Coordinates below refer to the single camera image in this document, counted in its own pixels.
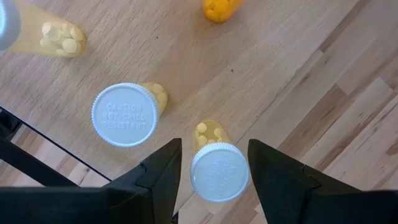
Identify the orange pill bottle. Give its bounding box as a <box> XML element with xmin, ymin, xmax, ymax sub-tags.
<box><xmin>201</xmin><ymin>0</ymin><xmax>244</xmax><ymax>24</ymax></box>

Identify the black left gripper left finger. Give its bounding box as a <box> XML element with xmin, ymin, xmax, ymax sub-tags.
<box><xmin>105</xmin><ymin>138</ymin><xmax>183</xmax><ymax>224</ymax></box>

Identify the pale yellow pill bottle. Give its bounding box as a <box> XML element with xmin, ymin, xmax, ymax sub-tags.
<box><xmin>0</xmin><ymin>0</ymin><xmax>87</xmax><ymax>58</ymax></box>
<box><xmin>190</xmin><ymin>119</ymin><xmax>251</xmax><ymax>203</ymax></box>
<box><xmin>91</xmin><ymin>82</ymin><xmax>169</xmax><ymax>148</ymax></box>

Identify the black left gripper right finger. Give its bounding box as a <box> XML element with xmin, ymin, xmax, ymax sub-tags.
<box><xmin>248</xmin><ymin>139</ymin><xmax>368</xmax><ymax>224</ymax></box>

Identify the wooden shelf with black legs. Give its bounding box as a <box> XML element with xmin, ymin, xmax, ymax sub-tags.
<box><xmin>0</xmin><ymin>0</ymin><xmax>361</xmax><ymax>224</ymax></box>

